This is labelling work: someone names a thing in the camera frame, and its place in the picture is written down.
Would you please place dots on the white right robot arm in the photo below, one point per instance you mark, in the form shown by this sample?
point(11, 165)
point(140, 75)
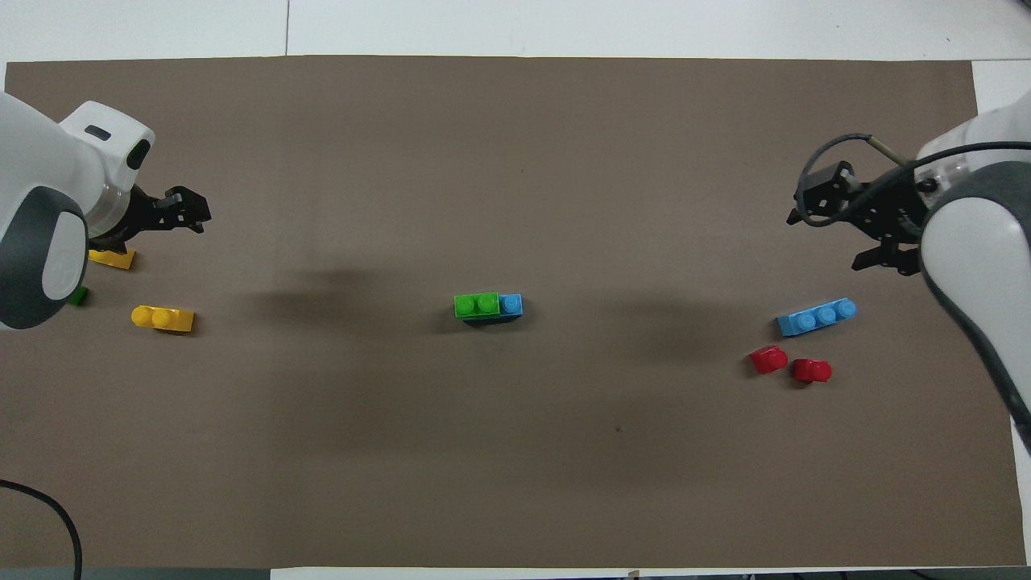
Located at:
point(983, 234)

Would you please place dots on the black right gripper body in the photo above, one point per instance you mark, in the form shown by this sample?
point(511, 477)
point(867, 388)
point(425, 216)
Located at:
point(890, 211)

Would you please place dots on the brown table mat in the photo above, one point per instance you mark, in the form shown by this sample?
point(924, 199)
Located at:
point(483, 161)

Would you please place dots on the blue three-stud toy brick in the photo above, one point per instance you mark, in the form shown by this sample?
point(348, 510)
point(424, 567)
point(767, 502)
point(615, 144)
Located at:
point(511, 304)
point(816, 317)

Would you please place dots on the yellow two-stud toy brick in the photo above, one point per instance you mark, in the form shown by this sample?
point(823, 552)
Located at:
point(163, 320)
point(117, 259)

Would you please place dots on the red single-stud toy brick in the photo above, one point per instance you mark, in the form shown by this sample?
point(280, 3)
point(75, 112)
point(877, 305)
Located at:
point(768, 360)
point(812, 370)

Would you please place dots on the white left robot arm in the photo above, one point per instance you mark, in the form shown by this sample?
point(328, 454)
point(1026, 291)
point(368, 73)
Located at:
point(48, 209)

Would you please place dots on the green two-stud toy brick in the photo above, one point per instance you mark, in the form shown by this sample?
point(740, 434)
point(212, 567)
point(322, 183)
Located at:
point(79, 296)
point(477, 305)

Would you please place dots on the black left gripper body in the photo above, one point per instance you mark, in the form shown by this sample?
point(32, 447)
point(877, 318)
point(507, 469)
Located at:
point(137, 216)

